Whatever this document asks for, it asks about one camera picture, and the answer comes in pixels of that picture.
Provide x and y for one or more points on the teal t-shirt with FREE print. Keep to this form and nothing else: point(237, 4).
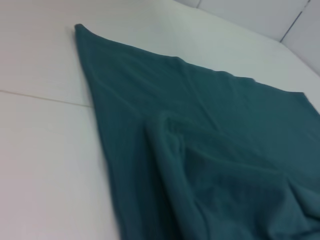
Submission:
point(212, 150)

